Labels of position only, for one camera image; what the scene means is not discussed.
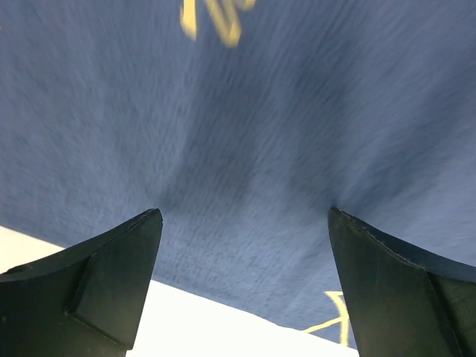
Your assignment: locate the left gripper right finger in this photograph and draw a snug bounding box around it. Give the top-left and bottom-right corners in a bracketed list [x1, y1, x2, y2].
[328, 208, 475, 356]

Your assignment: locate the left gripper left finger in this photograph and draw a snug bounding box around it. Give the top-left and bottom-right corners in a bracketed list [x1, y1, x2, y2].
[1, 209, 163, 357]

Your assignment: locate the blue cloth placemat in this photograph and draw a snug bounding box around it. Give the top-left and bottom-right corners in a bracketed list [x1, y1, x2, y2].
[1, 1, 475, 330]

